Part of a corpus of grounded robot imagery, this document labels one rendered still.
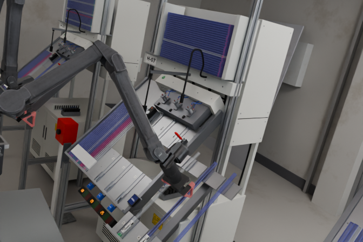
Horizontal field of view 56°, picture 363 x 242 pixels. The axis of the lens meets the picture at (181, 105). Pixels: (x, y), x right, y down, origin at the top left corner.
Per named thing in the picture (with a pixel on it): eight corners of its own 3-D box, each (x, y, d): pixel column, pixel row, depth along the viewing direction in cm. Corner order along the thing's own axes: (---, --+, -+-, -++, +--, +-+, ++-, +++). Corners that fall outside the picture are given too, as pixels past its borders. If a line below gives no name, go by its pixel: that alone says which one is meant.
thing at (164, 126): (181, 160, 175) (178, 154, 171) (116, 116, 221) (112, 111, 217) (222, 116, 185) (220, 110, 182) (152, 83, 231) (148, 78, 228)
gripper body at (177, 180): (173, 169, 143) (167, 159, 138) (190, 180, 136) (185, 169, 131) (163, 180, 140) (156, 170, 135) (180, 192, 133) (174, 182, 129)
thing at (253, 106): (191, 289, 218) (262, 19, 177) (132, 227, 267) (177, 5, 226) (253, 257, 263) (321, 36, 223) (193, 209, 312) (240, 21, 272)
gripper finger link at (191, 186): (188, 185, 145) (181, 172, 138) (200, 193, 140) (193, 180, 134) (177, 197, 142) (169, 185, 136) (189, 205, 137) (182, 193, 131)
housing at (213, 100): (218, 122, 184) (210, 105, 175) (163, 96, 219) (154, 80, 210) (228, 113, 187) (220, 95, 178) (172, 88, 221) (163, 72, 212)
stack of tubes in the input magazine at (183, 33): (219, 77, 175) (232, 24, 168) (159, 55, 211) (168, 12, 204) (234, 78, 183) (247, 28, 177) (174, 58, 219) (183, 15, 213)
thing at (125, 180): (127, 213, 161) (124, 210, 159) (69, 155, 207) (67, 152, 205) (155, 183, 167) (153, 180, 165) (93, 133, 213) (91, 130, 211)
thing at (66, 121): (44, 228, 245) (58, 127, 226) (33, 210, 261) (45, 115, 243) (76, 221, 261) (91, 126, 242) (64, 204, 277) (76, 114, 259)
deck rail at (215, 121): (130, 220, 161) (124, 214, 157) (128, 218, 163) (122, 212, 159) (225, 118, 184) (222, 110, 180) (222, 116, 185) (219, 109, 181)
